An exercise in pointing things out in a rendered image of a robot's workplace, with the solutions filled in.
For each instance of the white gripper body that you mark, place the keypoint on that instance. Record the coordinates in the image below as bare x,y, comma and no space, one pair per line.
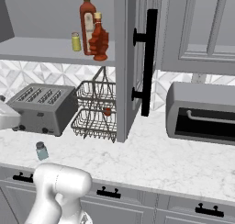
8,116

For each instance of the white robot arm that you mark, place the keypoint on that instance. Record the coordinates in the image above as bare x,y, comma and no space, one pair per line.
58,184

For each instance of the pale blue shaker grey cap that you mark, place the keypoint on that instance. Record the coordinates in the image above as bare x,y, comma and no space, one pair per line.
42,151

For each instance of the grey cabinet shelf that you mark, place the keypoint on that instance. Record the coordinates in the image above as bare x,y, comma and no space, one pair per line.
46,50

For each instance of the grey lower cabinet door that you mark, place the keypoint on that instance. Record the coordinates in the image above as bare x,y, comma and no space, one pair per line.
15,206
116,214

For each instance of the dark grey open cabinet door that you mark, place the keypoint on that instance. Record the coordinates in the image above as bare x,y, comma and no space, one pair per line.
5,19

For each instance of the yellow shaker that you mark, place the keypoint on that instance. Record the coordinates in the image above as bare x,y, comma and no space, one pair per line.
76,42

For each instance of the red sauce bottle green cap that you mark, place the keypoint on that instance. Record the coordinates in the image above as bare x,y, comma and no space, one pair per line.
86,22

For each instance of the grey closed cabinet door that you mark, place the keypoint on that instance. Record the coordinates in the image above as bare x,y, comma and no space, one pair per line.
195,28

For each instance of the grey four-slot toaster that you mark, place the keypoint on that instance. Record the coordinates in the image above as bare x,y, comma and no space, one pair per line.
42,108

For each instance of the grey drawer front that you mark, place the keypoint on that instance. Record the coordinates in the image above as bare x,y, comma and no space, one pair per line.
15,173
134,195
183,207

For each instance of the small red fruit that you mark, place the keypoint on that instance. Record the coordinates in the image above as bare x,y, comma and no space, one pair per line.
107,112

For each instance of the grey toaster oven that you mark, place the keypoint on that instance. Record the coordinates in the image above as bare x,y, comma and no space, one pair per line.
199,111

